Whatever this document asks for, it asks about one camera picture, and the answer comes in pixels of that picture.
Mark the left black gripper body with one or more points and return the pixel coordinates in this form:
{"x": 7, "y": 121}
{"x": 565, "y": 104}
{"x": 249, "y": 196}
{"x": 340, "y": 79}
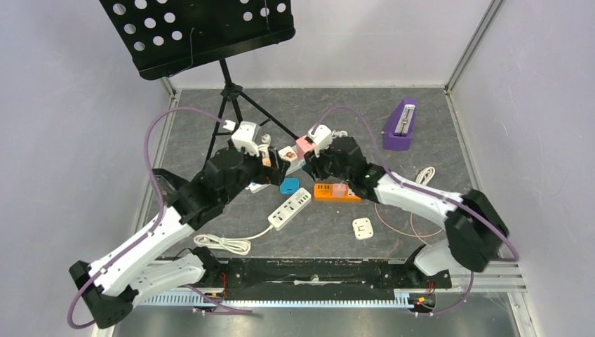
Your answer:
{"x": 271, "y": 175}

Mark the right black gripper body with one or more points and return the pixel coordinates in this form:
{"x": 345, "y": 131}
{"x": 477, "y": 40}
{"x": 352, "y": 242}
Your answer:
{"x": 317, "y": 165}

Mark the white multicolour power strip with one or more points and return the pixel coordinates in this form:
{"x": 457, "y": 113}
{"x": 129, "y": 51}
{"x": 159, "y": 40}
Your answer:
{"x": 294, "y": 166}

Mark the white cube socket adapter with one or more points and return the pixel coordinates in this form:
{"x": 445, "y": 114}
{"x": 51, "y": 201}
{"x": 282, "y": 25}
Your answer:
{"x": 288, "y": 154}

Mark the small pink charger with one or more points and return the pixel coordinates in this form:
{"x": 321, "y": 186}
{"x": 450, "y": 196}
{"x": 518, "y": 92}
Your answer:
{"x": 339, "y": 190}

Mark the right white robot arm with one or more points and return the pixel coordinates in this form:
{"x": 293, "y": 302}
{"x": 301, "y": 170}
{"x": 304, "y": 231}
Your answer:
{"x": 474, "y": 229}

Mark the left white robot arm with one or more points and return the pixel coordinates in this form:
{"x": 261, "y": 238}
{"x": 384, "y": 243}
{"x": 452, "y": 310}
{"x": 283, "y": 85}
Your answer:
{"x": 113, "y": 285}

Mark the blue plug adapter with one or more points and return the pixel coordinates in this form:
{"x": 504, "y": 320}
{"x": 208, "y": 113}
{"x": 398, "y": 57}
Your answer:
{"x": 289, "y": 186}

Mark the flat white plug adapter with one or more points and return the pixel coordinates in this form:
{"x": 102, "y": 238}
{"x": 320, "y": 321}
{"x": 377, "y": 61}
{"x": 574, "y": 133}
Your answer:
{"x": 362, "y": 228}

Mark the orange power strip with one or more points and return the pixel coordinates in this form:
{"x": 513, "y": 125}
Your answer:
{"x": 322, "y": 192}

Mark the white power strip with USB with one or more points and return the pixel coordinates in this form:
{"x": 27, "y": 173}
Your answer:
{"x": 283, "y": 214}

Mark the purple metronome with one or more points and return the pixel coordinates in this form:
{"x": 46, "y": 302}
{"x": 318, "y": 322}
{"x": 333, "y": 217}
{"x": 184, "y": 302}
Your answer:
{"x": 397, "y": 132}

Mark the clear plastic tray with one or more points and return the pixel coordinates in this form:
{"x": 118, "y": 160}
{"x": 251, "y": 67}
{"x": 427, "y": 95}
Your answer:
{"x": 168, "y": 184}

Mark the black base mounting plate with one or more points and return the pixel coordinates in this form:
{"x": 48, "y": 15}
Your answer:
{"x": 317, "y": 278}

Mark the black perforated music stand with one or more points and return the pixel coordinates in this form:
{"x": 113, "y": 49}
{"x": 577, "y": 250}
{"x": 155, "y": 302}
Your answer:
{"x": 165, "y": 38}

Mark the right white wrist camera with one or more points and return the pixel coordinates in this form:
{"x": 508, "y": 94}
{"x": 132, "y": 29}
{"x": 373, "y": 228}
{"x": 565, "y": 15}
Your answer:
{"x": 320, "y": 137}

